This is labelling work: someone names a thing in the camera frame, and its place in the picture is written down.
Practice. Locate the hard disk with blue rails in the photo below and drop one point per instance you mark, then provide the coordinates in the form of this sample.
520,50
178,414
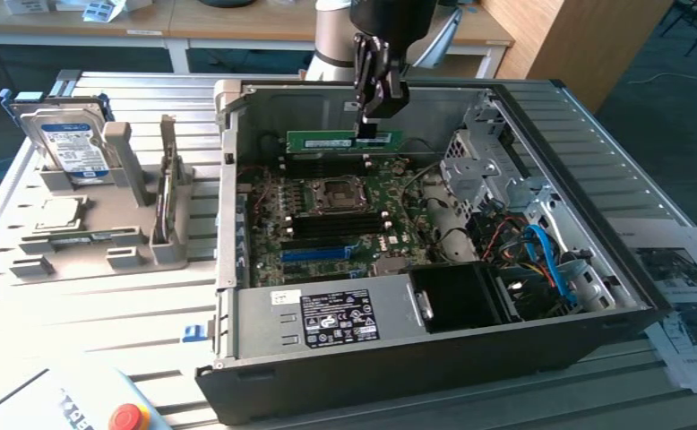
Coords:
70,139

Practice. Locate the metal CPU socket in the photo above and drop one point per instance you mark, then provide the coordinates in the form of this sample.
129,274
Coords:
336,193

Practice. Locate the green motherboard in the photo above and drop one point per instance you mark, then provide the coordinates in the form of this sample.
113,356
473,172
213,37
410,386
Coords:
408,210

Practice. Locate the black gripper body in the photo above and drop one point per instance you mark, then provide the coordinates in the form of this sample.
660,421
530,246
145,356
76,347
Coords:
393,18

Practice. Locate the black expansion slot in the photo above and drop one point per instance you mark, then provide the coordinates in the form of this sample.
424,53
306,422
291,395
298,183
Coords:
311,244

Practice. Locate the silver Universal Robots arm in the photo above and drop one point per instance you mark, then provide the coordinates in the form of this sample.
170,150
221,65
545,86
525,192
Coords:
331,40

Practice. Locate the wooden topped white desk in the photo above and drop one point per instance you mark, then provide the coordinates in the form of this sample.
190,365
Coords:
145,27

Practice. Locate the metal disk bay cage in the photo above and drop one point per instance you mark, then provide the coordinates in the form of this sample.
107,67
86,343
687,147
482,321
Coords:
473,174

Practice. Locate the grey parts rack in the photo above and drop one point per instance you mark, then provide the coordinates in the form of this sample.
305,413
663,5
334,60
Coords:
84,262

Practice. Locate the graphics card with metal bracket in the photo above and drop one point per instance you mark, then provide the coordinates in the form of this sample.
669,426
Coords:
169,188

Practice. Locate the black RAM slot bank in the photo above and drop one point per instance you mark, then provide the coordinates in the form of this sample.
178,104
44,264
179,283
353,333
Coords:
323,166
340,226

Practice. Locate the blue expansion slot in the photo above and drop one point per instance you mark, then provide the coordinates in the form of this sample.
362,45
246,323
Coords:
315,255

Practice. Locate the silver CPU chip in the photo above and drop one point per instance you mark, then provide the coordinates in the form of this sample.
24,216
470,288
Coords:
60,214

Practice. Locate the white cardboard box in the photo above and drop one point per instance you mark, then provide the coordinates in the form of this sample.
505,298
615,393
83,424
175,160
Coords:
28,5

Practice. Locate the white teach pendant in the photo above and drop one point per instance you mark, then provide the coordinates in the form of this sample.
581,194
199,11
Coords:
31,398

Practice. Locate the blue white packet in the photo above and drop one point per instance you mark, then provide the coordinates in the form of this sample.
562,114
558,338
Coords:
99,10

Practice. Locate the black open PC case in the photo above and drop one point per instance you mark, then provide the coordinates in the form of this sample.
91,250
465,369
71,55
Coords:
420,367

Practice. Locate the black fan shroud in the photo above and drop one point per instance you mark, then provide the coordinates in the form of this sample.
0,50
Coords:
461,295

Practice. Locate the printed paper sheets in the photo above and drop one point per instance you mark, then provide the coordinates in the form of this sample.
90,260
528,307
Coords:
689,277

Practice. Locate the grey power supply unit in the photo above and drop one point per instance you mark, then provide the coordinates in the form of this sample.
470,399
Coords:
265,322

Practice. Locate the wooden cabinet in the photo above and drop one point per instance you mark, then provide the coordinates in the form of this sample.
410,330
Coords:
569,40

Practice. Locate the blue case latch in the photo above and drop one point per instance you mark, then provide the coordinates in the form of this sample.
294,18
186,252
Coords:
195,334

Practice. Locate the green RAM stick black label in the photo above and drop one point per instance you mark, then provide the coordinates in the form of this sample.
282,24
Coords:
323,142

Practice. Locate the red emergency stop button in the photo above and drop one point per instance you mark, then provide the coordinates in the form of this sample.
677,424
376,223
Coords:
129,417

